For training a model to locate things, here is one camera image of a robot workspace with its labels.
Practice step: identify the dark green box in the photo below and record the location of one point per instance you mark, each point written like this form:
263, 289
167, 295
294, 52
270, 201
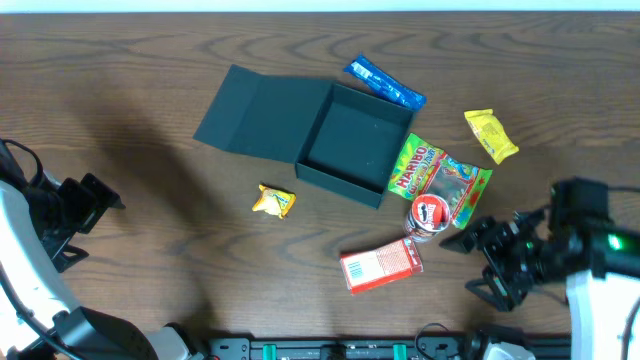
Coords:
337, 138

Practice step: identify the blue snack bar wrapper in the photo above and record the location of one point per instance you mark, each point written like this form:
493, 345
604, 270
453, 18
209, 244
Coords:
384, 85

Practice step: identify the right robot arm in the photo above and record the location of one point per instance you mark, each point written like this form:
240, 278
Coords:
574, 241

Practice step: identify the red and white carton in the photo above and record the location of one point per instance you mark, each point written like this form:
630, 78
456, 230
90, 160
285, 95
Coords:
364, 271

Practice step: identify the Haribo gummy worms bag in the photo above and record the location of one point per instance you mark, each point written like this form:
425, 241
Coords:
422, 168

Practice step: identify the small red Pringles can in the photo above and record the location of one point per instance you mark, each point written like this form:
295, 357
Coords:
428, 216

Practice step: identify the yellow snack packet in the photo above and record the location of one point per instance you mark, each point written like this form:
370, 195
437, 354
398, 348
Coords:
491, 134

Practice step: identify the small orange yellow snack bag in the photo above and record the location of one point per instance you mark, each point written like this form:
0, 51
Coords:
274, 202

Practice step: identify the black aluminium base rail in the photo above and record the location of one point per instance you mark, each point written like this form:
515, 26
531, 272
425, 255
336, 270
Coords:
430, 345

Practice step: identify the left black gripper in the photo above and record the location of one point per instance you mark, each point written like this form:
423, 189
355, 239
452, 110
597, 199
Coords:
70, 215

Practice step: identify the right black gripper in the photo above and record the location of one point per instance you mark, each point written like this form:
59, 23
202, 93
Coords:
492, 234

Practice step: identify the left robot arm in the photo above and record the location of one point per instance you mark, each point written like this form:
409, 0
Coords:
41, 318

